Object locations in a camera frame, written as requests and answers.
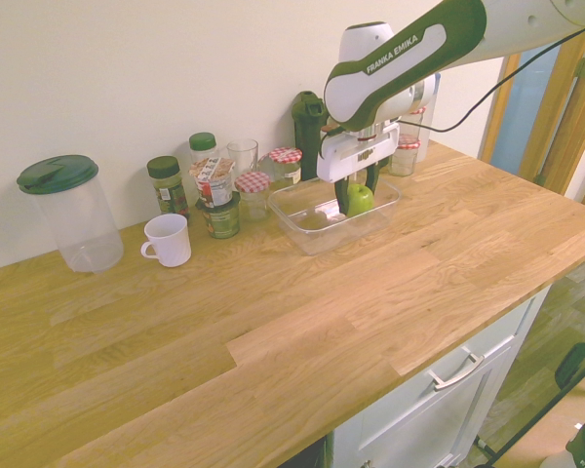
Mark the labelled jar, red checked lid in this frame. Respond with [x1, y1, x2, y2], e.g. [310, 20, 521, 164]
[267, 146, 304, 185]

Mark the tall clear drinking glass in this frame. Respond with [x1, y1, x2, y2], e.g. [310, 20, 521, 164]
[226, 138, 259, 179]

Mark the black camera stand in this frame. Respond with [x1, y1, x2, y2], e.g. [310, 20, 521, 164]
[472, 341, 585, 468]

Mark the white ceramic cup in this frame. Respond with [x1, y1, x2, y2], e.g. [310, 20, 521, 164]
[139, 213, 193, 268]

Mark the black built-in appliance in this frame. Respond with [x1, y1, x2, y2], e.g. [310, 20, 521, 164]
[292, 431, 335, 468]

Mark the white yogurt cup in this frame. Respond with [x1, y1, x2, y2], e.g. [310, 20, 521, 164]
[188, 157, 237, 208]

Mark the green apple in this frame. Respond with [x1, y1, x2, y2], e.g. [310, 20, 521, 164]
[345, 182, 375, 219]

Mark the small jar, red checked lid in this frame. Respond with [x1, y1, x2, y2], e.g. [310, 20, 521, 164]
[233, 171, 272, 223]

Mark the spice jar with green lid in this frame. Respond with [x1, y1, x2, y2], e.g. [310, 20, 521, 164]
[146, 155, 191, 220]

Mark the low faceted jar, checked lid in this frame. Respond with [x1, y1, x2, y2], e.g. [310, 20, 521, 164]
[387, 135, 422, 177]

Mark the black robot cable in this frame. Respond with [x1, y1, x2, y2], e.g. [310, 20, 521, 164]
[399, 19, 585, 135]

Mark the green-lidded clear pitcher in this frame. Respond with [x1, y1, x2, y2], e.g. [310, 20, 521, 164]
[16, 154, 126, 274]

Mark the clear plastic container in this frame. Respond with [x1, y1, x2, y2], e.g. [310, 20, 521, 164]
[266, 175, 402, 257]

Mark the silver drawer handle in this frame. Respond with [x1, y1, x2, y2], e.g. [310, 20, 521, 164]
[428, 351, 486, 392]

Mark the wooden door frame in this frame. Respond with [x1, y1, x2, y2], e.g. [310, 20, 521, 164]
[477, 23, 585, 199]

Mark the black shaker bottle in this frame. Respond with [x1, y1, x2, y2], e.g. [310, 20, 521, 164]
[291, 90, 331, 181]

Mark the green-lidded clear spice bottle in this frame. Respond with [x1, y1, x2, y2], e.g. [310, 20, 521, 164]
[188, 132, 219, 165]

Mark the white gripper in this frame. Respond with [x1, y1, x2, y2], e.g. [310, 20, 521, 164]
[315, 121, 402, 216]

